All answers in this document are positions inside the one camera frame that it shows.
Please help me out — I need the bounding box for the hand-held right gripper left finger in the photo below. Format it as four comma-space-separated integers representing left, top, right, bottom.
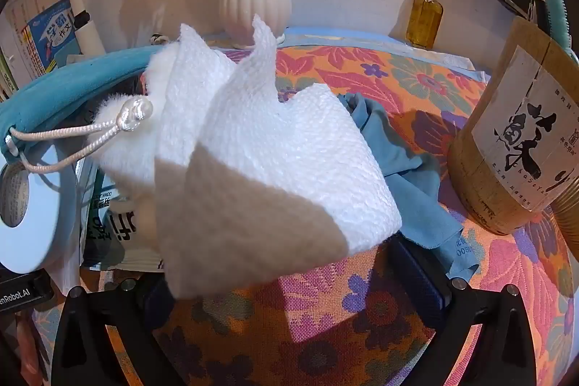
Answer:
52, 277, 186, 386

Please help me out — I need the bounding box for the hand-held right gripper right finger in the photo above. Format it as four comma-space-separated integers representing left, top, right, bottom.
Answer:
391, 234, 539, 386

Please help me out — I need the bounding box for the blue microfiber cloth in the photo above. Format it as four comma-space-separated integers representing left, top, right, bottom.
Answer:
337, 92, 482, 280

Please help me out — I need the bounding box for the white paper towel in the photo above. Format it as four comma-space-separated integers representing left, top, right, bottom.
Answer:
154, 13, 403, 301

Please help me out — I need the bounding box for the teal drawstring pouch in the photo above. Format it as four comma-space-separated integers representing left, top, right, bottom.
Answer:
0, 44, 168, 174

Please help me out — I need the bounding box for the wet wipes packet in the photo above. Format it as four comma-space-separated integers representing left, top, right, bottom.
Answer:
84, 182, 166, 273

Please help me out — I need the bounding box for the white furry plush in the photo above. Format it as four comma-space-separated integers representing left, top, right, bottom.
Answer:
93, 47, 182, 197

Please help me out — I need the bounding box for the gold ribbed metal object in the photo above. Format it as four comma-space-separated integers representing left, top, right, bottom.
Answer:
554, 175, 579, 228

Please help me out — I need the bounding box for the floral tablecloth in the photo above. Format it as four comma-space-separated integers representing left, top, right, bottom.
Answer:
27, 33, 579, 386

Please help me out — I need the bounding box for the row of upright books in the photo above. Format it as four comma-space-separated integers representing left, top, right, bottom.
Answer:
0, 0, 86, 102

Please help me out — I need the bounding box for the yellow glass bottle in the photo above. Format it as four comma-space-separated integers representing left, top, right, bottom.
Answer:
405, 0, 445, 50

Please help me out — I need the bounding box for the teal comb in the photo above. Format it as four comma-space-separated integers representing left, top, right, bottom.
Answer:
540, 0, 579, 65

